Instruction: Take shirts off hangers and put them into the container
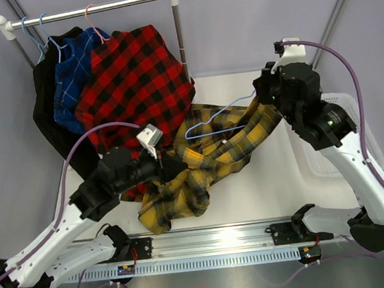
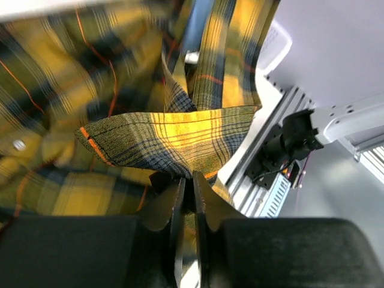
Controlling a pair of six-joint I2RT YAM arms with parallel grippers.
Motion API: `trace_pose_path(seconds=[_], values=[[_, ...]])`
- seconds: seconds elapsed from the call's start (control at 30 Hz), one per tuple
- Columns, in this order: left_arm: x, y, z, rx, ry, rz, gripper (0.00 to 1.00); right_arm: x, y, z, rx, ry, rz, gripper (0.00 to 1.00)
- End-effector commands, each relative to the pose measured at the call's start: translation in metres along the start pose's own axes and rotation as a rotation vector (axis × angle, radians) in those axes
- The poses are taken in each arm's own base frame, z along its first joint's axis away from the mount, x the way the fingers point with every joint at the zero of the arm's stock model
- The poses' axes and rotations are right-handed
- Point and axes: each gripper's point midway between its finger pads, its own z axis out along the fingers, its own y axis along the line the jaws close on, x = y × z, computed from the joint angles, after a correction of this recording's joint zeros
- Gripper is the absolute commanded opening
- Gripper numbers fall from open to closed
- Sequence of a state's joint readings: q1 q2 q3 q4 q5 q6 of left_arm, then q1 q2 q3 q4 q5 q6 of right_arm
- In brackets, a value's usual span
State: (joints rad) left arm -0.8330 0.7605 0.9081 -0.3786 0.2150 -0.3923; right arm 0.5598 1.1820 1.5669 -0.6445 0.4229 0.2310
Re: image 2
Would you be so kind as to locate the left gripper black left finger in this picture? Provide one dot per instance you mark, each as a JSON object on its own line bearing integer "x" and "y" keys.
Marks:
{"x": 165, "y": 216}

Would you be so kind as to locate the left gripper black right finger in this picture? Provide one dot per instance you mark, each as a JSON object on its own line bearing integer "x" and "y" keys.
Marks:
{"x": 211, "y": 212}

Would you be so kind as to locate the yellow plaid shirt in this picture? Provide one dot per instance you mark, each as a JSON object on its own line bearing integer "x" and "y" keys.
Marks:
{"x": 96, "y": 99}

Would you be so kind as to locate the light blue wire hanger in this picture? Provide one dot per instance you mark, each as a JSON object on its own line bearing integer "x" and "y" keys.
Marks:
{"x": 193, "y": 33}

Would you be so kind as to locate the white perforated basket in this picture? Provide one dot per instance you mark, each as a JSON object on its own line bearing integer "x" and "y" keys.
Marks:
{"x": 275, "y": 48}

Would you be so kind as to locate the white slotted cable duct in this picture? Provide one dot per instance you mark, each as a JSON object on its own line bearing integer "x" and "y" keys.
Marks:
{"x": 331, "y": 183}

